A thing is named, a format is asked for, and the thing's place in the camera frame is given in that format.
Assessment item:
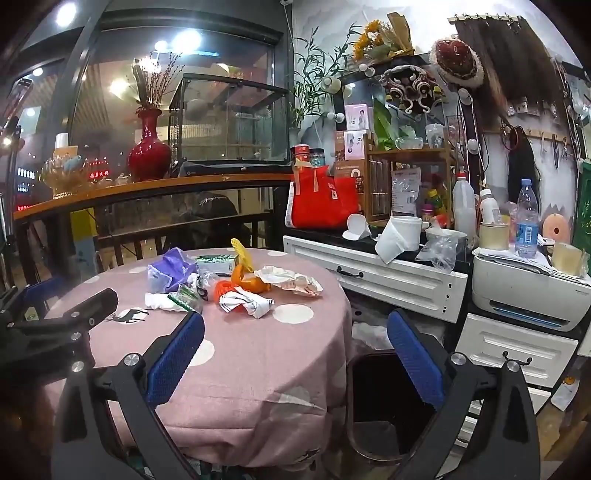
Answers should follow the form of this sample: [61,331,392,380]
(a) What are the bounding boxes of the white toilet paper roll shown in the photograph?
[374,215,423,265]

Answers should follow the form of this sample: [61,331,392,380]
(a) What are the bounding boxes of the green banner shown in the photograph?
[573,159,591,252]

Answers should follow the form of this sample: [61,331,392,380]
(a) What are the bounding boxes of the glass display case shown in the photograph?
[168,74,291,178]

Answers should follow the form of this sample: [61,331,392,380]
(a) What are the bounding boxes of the white printed paper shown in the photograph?
[218,292,276,320]

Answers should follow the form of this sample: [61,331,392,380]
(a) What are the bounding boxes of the yellow wrapper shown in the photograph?
[231,237,256,273]

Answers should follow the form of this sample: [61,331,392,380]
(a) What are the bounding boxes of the clear plastic bag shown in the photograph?
[416,228,467,273]

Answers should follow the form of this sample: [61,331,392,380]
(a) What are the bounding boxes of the clear packet with green print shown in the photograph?
[174,282,206,315]

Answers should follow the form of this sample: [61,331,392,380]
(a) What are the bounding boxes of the green leafy plant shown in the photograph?
[293,25,361,130]

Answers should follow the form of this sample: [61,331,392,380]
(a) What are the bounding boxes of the purple plastic bag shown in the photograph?
[148,247,199,294]

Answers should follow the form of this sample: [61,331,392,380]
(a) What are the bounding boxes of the white tissue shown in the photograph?
[144,292,183,311]

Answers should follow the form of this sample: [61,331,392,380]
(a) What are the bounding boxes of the white printer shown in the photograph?
[472,251,591,332]

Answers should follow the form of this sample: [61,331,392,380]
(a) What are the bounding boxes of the pink polka dot tablecloth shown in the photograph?
[44,247,354,467]

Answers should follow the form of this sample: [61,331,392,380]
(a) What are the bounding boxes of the wooden shelf rack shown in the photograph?
[362,134,455,222]

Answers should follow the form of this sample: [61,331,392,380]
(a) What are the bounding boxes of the white plastic jug red cap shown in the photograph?
[452,173,477,238]

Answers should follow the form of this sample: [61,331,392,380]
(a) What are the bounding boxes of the wooden counter rail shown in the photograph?
[13,173,294,222]

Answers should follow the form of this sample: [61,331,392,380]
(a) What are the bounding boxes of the mirror with light bulbs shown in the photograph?
[323,53,483,155]

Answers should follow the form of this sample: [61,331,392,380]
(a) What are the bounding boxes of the white plastic bottle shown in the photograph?
[479,188,502,224]

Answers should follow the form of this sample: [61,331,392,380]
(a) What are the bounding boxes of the pink round disc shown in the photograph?
[542,213,570,241]

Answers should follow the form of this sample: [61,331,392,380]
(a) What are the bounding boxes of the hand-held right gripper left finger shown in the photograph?
[51,311,206,480]

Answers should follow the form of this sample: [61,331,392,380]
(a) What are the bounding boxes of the gold lotus bowl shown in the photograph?
[41,154,89,198]

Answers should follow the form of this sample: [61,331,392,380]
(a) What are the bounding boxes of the beige tape roll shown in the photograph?
[551,241,591,277]
[479,222,510,251]

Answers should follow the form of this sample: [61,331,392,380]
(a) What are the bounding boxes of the white lace cover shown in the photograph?
[353,320,393,352]

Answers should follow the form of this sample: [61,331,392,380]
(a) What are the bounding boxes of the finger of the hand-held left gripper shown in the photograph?
[21,276,66,320]
[7,288,119,342]

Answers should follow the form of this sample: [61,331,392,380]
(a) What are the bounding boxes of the orange net bag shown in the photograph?
[213,279,237,303]

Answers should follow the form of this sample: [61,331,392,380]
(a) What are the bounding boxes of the pink box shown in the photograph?
[345,104,372,132]

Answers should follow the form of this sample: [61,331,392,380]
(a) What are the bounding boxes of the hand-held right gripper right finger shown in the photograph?
[386,308,541,480]

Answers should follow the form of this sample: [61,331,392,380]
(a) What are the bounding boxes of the black wig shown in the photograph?
[507,129,541,204]

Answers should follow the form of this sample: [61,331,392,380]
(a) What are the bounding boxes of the yellow sign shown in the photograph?
[69,210,95,241]

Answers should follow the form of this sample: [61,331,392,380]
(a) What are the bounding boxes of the red tote bag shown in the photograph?
[285,161,360,230]

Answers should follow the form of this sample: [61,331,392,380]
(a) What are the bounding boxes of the white wrapper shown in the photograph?
[255,265,324,300]

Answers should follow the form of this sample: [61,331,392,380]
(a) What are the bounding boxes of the sunflower bouquet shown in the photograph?
[353,11,416,63]

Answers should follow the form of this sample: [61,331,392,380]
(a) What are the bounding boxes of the red and white ornament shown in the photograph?
[379,65,444,116]

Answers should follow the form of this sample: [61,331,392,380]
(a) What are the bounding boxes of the dried branches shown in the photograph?
[131,52,183,112]

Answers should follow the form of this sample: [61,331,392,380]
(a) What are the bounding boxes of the red heart cushion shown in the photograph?
[429,38,485,86]

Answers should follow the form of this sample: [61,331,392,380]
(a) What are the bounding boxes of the clear water bottle blue label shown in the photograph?
[515,178,540,258]

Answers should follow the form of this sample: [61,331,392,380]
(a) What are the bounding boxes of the orange plastic cup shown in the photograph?
[231,263,271,294]

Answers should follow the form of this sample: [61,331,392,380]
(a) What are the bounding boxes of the green and white packet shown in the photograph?
[195,254,241,274]

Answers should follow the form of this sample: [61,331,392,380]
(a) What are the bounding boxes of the dark brown trash bin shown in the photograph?
[346,351,451,462]

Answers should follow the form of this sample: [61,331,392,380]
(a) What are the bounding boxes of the red ceramic vase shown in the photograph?
[128,107,172,182]

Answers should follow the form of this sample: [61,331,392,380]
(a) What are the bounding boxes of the white paper cup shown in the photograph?
[342,213,372,241]

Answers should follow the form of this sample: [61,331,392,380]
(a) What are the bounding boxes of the dark jacket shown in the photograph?
[175,191,238,250]

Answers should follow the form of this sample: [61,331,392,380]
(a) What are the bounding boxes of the clear plastic wrapper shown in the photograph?
[196,272,220,301]

